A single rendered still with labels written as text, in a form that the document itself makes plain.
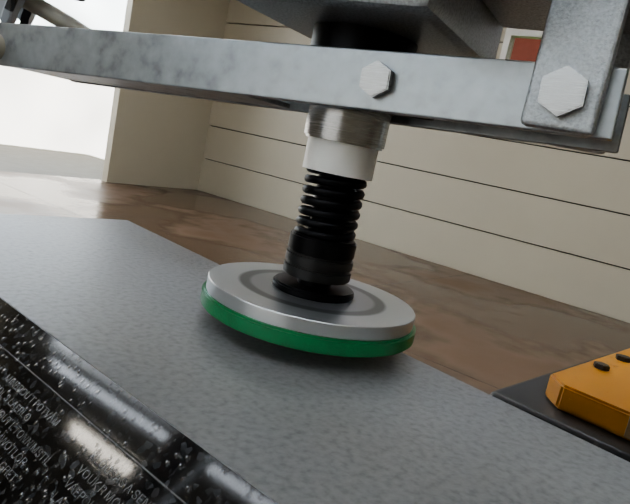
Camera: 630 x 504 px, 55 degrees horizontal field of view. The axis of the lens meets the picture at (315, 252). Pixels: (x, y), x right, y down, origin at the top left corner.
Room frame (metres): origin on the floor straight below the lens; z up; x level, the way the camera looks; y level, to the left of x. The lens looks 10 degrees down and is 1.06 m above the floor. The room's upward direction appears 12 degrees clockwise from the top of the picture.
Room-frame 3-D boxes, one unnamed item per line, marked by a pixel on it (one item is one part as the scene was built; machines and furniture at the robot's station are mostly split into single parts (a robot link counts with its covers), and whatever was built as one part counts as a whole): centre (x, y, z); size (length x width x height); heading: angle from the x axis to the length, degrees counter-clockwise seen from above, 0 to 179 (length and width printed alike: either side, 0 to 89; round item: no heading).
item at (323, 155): (0.61, -0.01, 1.06); 0.07 x 0.07 x 0.04
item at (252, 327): (0.61, -0.01, 0.91); 0.22 x 0.22 x 0.04
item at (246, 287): (0.61, -0.01, 0.91); 0.21 x 0.21 x 0.01
